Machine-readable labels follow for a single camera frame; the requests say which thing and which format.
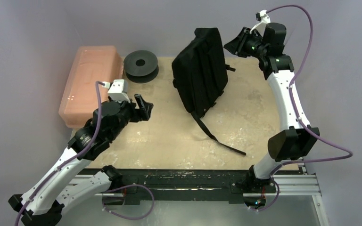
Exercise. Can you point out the black filament spool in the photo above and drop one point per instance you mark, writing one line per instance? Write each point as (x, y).
(141, 66)

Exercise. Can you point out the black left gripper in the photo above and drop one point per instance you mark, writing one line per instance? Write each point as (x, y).
(145, 108)

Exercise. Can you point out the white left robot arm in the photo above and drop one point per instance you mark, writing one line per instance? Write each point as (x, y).
(47, 201)

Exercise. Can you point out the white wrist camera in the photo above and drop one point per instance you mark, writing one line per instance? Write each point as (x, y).
(263, 19)
(117, 90)

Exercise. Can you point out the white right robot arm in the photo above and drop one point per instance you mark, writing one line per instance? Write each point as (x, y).
(296, 136)

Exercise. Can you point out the translucent pink storage box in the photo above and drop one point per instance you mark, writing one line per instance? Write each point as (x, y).
(91, 64)

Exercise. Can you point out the aluminium frame rail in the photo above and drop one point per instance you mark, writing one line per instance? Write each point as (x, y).
(244, 117)

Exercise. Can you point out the black student backpack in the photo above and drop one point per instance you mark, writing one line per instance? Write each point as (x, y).
(200, 76)

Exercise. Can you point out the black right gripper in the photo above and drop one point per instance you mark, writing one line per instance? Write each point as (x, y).
(243, 40)

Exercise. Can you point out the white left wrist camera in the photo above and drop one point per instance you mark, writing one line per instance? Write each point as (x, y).
(117, 90)

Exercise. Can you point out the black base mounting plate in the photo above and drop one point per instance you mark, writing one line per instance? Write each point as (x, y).
(232, 186)

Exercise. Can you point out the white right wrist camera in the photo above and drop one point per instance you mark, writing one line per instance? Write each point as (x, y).
(263, 19)

